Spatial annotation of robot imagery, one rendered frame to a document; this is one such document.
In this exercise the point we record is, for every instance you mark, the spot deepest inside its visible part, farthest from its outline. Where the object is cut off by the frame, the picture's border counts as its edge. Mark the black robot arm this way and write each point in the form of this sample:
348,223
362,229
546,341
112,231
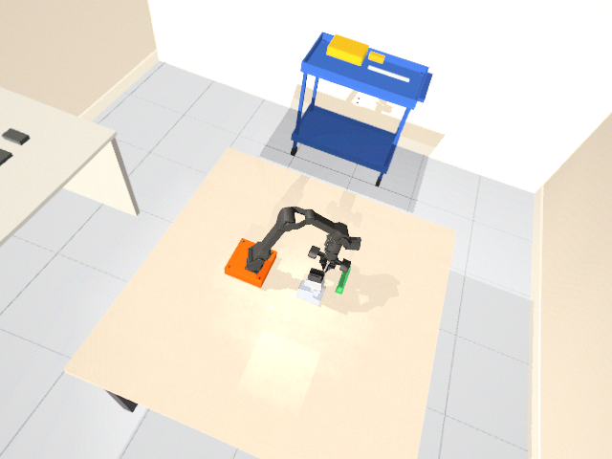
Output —
338,235

